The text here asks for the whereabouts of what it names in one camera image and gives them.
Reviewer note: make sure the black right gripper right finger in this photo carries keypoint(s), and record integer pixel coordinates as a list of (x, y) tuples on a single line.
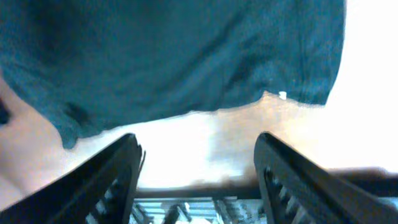
[(295, 190)]

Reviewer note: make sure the dark green t-shirt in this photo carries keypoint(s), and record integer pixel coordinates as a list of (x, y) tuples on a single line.
[(91, 66)]

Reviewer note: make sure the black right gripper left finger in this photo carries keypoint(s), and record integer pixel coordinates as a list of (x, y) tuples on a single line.
[(101, 190)]

